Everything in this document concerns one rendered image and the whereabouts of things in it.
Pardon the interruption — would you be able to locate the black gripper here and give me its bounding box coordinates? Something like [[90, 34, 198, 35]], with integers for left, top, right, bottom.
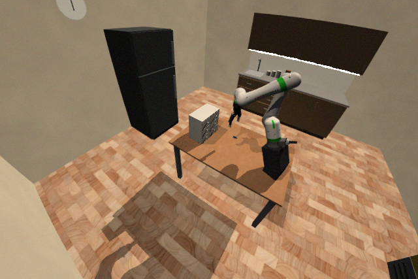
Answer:
[[229, 107, 242, 127]]

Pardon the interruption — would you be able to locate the grey small chest of drawers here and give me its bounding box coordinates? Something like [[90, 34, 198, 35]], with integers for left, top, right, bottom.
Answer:
[[189, 103, 219, 144]]

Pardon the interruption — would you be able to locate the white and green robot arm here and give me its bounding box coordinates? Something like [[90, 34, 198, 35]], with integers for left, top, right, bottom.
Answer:
[[233, 73, 302, 149]]

